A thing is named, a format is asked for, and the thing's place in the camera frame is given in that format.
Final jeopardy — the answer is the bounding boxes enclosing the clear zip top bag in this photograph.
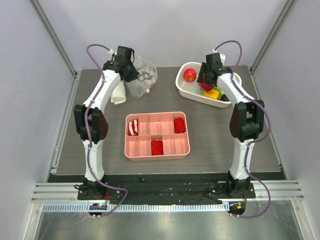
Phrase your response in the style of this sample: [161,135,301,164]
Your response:
[126,56,158,99]

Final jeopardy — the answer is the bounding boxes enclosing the green toy grapes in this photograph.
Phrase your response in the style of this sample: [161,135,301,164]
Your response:
[214,87,224,98]

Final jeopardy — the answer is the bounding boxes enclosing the yellow toy pepper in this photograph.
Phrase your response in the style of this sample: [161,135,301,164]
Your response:
[202,89,220,100]

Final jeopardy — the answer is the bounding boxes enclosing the red toy strawberry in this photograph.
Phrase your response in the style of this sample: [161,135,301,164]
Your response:
[199,81,215,92]

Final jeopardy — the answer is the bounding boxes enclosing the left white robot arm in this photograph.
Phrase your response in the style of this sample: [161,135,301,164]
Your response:
[73,46,139,200]

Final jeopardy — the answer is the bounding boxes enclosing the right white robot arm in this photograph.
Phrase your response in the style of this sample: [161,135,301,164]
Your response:
[197,53,264,198]

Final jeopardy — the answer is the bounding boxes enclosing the dark brown toy food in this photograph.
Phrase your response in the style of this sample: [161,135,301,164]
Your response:
[219,94,230,102]

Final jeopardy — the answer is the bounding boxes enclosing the white perforated plastic basket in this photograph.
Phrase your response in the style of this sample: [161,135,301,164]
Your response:
[175,61,243,109]

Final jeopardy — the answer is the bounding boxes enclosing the white rolled cloth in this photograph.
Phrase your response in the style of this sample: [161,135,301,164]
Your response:
[110,81,127,105]

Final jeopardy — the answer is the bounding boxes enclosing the red white striped sock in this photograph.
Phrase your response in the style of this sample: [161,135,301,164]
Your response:
[127,119,139,136]

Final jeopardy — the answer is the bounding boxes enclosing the red cloth roll upper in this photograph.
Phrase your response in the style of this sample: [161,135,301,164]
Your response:
[173,117,186,134]

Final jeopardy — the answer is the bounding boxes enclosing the red cloth roll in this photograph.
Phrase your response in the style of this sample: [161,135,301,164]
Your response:
[151,140,164,156]
[173,117,186,134]

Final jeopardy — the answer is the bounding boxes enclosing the pink compartment tray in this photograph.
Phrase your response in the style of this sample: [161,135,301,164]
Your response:
[124,111,191,162]

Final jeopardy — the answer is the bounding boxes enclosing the red cloth roll lower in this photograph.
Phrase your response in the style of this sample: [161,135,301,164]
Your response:
[151,140,164,156]

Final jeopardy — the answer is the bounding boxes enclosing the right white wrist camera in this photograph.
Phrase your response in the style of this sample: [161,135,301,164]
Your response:
[212,49,226,65]

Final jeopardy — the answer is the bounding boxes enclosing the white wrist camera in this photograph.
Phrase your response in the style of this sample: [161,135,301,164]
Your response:
[212,49,226,65]
[108,49,117,57]

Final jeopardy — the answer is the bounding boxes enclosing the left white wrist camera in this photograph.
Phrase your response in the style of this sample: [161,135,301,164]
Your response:
[108,49,117,57]

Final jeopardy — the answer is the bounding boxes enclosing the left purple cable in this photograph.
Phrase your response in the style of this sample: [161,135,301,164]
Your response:
[83,44,129,217]

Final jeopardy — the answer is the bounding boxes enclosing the purple cable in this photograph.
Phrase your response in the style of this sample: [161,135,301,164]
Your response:
[212,40,272,219]
[83,44,129,217]

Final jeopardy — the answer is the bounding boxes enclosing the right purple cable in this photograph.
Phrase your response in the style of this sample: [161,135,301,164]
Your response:
[212,40,272,219]

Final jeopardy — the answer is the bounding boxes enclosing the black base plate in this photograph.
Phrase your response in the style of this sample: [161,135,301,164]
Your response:
[74,173,256,206]

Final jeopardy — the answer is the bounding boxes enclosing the white slotted cable duct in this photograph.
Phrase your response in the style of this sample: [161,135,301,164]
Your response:
[42,202,230,213]

